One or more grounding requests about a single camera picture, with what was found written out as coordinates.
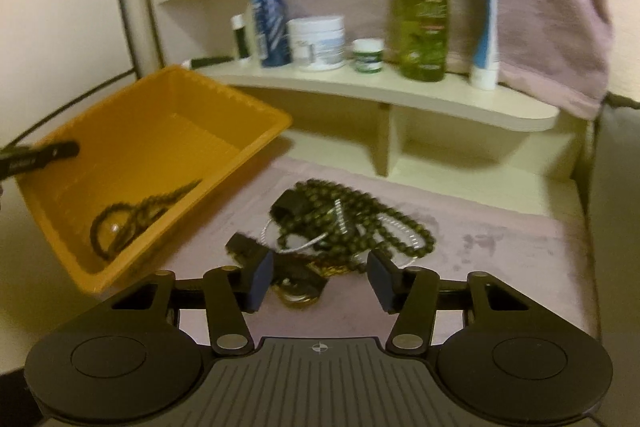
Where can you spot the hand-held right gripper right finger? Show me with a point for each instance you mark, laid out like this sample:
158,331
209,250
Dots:
380,279

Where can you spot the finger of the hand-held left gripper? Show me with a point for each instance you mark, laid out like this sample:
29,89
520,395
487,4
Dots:
57,152

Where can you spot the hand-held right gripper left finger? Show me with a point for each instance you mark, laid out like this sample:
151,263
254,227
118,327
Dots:
260,278

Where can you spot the orange plastic tray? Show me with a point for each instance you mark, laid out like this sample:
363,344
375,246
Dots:
150,132

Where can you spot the pink cloth mat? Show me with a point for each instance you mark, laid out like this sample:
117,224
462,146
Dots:
500,247

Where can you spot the thin green tube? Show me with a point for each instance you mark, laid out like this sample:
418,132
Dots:
212,61

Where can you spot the cream wooden shelf unit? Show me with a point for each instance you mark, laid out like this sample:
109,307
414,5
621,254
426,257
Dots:
400,92

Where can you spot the green lip balm stick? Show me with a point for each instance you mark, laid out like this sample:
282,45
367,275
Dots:
240,39

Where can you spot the small green white jar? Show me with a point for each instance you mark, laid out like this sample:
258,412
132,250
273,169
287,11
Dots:
368,57

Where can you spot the grey cushion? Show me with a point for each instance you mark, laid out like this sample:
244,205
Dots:
617,207

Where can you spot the blue spray bottle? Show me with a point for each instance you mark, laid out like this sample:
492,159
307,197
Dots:
270,17

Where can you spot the blue white tube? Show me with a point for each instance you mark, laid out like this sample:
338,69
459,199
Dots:
486,42

